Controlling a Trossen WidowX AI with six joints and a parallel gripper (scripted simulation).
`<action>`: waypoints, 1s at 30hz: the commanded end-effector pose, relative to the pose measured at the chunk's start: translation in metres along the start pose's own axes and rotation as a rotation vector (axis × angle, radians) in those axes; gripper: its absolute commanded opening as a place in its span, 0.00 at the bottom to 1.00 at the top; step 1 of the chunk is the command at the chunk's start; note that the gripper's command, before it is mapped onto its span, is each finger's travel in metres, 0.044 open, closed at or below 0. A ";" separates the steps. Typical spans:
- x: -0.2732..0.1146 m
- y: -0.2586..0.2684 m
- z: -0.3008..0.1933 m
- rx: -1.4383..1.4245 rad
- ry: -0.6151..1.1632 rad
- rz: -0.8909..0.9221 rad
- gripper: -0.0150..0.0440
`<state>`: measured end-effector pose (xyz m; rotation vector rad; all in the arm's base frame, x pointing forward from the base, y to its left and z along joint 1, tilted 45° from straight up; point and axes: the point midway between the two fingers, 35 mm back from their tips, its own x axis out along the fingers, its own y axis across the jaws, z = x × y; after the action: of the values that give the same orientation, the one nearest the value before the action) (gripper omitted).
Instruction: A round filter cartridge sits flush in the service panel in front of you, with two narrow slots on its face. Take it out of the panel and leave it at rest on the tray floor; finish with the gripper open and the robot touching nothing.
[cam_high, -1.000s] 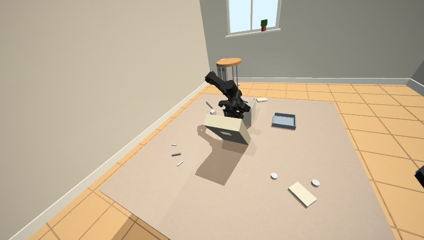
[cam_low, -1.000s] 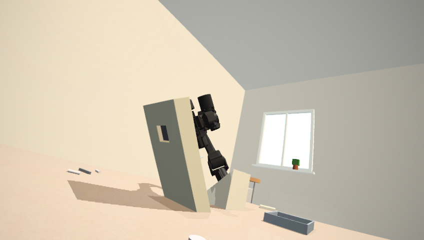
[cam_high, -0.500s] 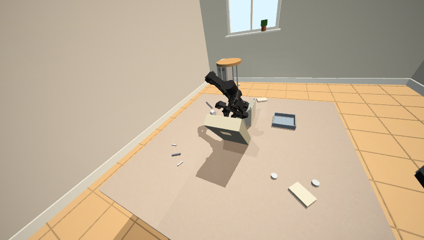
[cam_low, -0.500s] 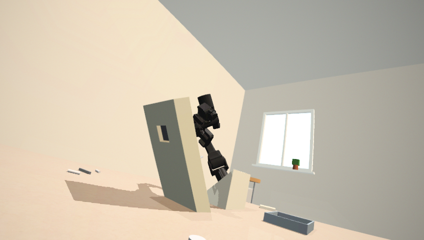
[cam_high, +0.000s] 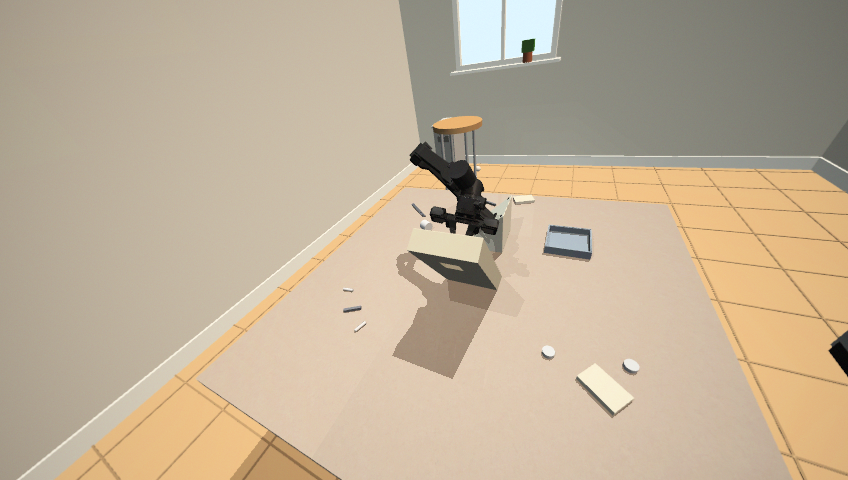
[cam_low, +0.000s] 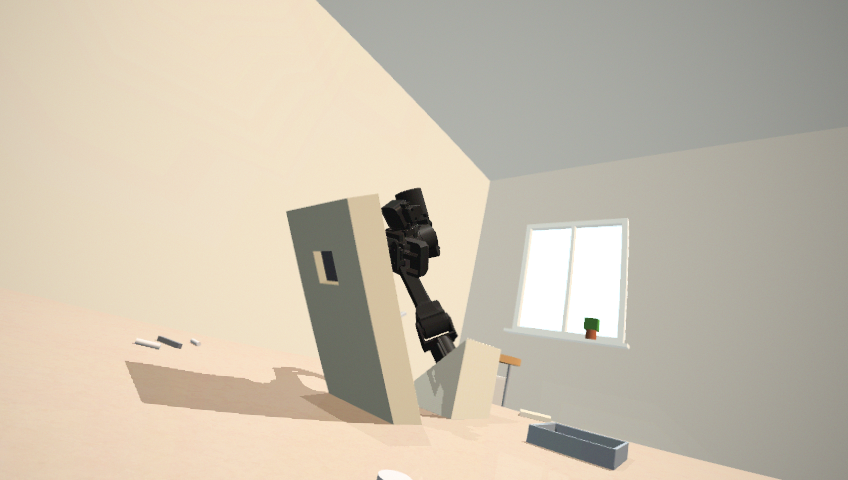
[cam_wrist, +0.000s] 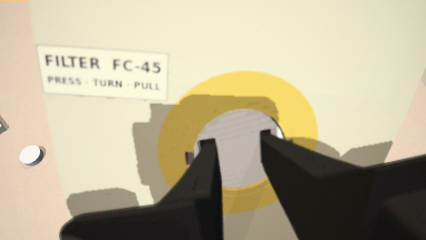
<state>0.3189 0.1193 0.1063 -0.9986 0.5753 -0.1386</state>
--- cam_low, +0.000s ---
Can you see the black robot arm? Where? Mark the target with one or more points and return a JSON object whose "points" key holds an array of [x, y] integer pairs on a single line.
{"points": [[409, 214]]}

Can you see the dark grey flat bar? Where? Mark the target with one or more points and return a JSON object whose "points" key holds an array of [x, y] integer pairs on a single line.
{"points": [[169, 342]]}

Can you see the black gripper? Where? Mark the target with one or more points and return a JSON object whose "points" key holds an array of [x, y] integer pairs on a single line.
{"points": [[411, 248]]}

